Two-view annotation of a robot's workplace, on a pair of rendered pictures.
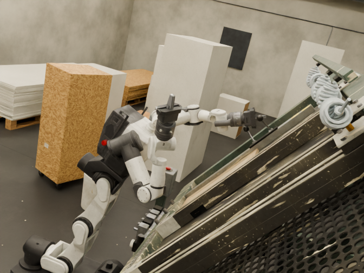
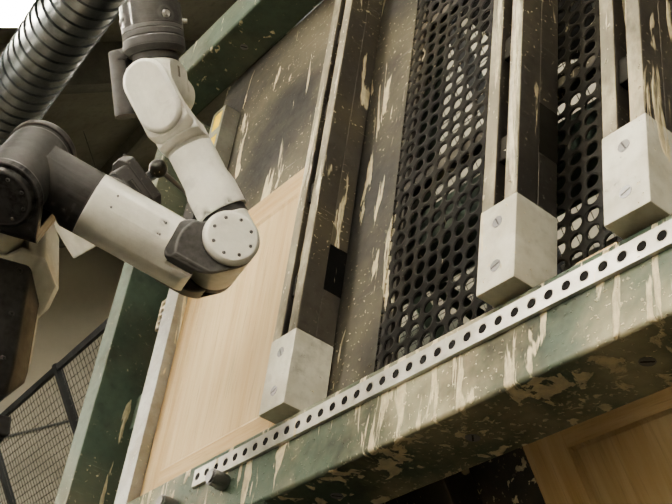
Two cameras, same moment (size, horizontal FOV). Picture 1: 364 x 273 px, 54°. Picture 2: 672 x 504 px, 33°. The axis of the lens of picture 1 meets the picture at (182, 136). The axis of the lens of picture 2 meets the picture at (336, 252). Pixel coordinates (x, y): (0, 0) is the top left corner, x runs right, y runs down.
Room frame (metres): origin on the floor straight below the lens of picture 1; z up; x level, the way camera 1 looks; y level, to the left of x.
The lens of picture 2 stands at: (0.66, 1.29, 0.72)
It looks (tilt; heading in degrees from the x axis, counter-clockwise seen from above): 13 degrees up; 301
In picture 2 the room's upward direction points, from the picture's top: 21 degrees counter-clockwise
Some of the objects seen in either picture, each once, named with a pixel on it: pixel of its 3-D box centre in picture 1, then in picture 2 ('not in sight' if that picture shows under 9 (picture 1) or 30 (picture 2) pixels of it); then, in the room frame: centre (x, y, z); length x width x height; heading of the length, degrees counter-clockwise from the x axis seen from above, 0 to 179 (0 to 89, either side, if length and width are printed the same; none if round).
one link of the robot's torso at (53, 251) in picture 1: (62, 258); not in sight; (1.97, 0.59, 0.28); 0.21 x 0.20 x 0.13; 77
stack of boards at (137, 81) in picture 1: (135, 85); not in sight; (8.32, 1.37, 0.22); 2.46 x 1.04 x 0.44; 162
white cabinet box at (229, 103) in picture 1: (228, 115); not in sight; (6.97, -0.82, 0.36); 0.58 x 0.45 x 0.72; 72
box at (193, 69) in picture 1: (186, 105); not in sight; (4.67, 0.04, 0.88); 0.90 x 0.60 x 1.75; 162
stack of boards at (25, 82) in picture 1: (47, 90); not in sight; (5.81, 2.40, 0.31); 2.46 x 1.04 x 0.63; 162
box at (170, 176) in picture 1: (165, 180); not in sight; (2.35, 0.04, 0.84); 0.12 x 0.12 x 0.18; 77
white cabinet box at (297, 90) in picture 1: (300, 111); not in sight; (5.52, -1.71, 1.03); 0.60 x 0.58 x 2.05; 162
